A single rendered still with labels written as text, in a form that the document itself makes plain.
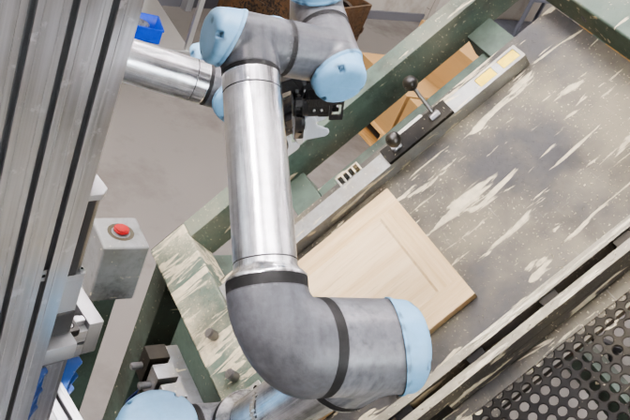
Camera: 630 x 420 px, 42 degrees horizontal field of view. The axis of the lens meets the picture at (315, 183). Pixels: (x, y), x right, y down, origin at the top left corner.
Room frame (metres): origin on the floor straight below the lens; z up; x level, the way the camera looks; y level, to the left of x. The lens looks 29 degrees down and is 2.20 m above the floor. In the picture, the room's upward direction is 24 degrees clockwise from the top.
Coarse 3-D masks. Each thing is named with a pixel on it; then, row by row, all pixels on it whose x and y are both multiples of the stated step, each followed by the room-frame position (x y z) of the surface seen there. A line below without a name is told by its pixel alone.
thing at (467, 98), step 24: (480, 72) 1.95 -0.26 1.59; (504, 72) 1.93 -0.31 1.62; (456, 96) 1.91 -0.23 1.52; (480, 96) 1.91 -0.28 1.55; (456, 120) 1.88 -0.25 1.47; (384, 168) 1.79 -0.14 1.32; (336, 192) 1.77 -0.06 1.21; (360, 192) 1.76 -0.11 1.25; (312, 216) 1.73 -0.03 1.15; (336, 216) 1.73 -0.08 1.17; (312, 240) 1.71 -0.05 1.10
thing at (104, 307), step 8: (96, 304) 1.60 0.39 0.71; (104, 304) 1.62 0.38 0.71; (112, 304) 1.63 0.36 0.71; (104, 312) 1.62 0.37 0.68; (104, 320) 1.63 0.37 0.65; (104, 328) 1.63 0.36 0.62; (88, 352) 1.61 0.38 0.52; (96, 352) 1.63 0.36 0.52; (88, 360) 1.62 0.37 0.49; (80, 368) 1.61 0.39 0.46; (88, 368) 1.62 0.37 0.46; (80, 376) 1.61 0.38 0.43; (88, 376) 1.63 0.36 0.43; (72, 384) 1.60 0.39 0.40; (80, 384) 1.62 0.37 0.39; (72, 392) 1.61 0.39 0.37; (80, 392) 1.62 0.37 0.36; (72, 400) 1.61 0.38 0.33; (80, 400) 1.63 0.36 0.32; (80, 408) 1.63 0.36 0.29
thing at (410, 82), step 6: (408, 78) 1.85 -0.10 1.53; (414, 78) 1.86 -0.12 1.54; (402, 84) 1.85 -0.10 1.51; (408, 84) 1.84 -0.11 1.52; (414, 84) 1.85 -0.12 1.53; (408, 90) 1.85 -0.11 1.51; (414, 90) 1.86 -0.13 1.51; (420, 96) 1.86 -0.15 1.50; (426, 102) 1.86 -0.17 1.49; (432, 114) 1.86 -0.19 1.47; (438, 114) 1.86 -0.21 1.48; (432, 120) 1.86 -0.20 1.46
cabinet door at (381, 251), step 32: (384, 192) 1.76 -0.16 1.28; (352, 224) 1.70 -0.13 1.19; (384, 224) 1.68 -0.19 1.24; (416, 224) 1.66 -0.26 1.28; (320, 256) 1.65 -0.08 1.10; (352, 256) 1.63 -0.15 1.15; (384, 256) 1.61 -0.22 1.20; (416, 256) 1.59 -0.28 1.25; (320, 288) 1.58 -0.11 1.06; (352, 288) 1.56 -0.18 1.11; (384, 288) 1.55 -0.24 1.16; (416, 288) 1.53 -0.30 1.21; (448, 288) 1.51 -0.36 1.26
